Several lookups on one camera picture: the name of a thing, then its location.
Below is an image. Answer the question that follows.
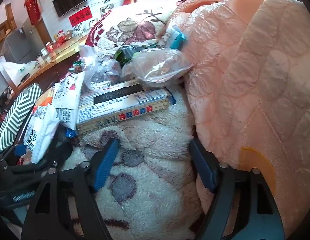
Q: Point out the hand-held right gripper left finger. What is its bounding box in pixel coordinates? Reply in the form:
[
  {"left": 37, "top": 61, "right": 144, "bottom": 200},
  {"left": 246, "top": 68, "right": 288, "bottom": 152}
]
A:
[{"left": 21, "top": 138, "right": 120, "bottom": 240}]

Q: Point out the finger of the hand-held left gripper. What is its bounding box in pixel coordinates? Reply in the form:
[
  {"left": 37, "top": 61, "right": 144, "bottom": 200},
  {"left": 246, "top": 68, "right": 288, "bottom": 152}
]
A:
[
  {"left": 35, "top": 140, "right": 74, "bottom": 173},
  {"left": 0, "top": 142, "right": 27, "bottom": 165}
]

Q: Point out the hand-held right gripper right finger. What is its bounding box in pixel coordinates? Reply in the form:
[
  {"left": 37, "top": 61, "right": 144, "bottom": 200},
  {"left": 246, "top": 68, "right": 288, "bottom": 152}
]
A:
[{"left": 189, "top": 138, "right": 287, "bottom": 240}]

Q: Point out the large white snack packet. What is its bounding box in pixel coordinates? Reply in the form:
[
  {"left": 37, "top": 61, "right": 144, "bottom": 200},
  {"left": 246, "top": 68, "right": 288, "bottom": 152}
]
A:
[{"left": 23, "top": 105, "right": 61, "bottom": 164}]

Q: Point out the green white striped box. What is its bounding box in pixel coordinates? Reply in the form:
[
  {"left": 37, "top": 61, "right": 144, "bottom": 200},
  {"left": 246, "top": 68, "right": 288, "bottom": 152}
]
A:
[{"left": 0, "top": 84, "right": 44, "bottom": 157}]

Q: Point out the white printed snack packet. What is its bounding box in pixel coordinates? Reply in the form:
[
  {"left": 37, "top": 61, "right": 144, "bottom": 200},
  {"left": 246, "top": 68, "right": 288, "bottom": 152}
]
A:
[{"left": 53, "top": 71, "right": 86, "bottom": 130}]

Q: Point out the orange cracker packet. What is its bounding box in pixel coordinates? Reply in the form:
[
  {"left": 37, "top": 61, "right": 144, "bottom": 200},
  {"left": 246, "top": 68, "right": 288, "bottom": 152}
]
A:
[{"left": 32, "top": 87, "right": 56, "bottom": 110}]

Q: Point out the long biscuit package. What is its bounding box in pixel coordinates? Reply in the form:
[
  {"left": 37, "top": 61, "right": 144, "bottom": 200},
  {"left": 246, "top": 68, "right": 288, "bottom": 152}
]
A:
[{"left": 76, "top": 79, "right": 177, "bottom": 134}]

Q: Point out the green black snack packet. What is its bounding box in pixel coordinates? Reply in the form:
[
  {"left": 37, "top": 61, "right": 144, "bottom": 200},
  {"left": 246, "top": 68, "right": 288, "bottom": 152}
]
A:
[{"left": 113, "top": 45, "right": 150, "bottom": 68}]

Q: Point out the clear bag of pastries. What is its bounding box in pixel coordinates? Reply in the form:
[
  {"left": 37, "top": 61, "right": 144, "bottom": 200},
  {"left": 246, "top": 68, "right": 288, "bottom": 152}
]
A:
[{"left": 121, "top": 47, "right": 194, "bottom": 83}]

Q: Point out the blue white snack packet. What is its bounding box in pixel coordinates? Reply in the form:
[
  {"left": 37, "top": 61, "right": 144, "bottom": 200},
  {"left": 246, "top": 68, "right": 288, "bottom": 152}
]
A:
[{"left": 161, "top": 25, "right": 187, "bottom": 50}]

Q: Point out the floral fleece blanket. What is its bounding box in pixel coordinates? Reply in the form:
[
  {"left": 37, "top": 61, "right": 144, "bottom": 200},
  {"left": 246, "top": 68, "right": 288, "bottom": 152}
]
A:
[{"left": 53, "top": 0, "right": 230, "bottom": 240}]

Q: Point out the white plastic bag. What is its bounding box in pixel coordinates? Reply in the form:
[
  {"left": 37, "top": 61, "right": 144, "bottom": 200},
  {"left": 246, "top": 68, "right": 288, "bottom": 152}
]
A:
[{"left": 2, "top": 60, "right": 37, "bottom": 85}]

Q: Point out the small green white packet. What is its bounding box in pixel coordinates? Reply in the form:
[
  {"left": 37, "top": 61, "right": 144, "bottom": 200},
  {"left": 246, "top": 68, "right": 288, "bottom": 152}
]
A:
[{"left": 70, "top": 61, "right": 85, "bottom": 74}]

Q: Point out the crumpled clear plastic bag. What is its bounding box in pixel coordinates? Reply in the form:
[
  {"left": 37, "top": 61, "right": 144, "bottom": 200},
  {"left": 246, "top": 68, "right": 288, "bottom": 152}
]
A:
[{"left": 78, "top": 45, "right": 125, "bottom": 92}]

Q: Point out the peach quilt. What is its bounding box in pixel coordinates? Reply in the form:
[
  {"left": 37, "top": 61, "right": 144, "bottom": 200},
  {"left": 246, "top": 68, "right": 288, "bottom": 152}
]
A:
[{"left": 167, "top": 0, "right": 310, "bottom": 238}]

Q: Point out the marble top television cabinet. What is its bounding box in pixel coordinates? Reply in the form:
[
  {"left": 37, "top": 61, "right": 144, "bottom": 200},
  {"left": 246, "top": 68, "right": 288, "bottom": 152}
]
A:
[{"left": 10, "top": 34, "right": 89, "bottom": 98}]

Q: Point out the grey refrigerator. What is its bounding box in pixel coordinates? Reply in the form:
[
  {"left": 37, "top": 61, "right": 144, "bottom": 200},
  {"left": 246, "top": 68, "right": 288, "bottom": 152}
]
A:
[{"left": 1, "top": 26, "right": 32, "bottom": 64}]

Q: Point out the red white plush toy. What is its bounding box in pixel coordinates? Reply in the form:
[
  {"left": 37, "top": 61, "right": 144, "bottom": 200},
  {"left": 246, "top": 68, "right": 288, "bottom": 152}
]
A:
[{"left": 56, "top": 29, "right": 66, "bottom": 45}]

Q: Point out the red hanging decoration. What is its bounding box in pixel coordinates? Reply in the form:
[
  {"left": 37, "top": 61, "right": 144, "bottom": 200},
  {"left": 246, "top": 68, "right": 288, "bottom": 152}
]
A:
[{"left": 23, "top": 0, "right": 42, "bottom": 26}]

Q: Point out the red wall banner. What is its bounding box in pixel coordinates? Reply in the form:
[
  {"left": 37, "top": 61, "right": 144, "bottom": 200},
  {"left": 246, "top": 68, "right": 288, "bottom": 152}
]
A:
[{"left": 68, "top": 6, "right": 90, "bottom": 27}]

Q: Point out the large photo frame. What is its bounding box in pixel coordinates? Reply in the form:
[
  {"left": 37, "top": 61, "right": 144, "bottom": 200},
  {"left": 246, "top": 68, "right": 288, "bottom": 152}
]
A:
[{"left": 100, "top": 3, "right": 115, "bottom": 17}]

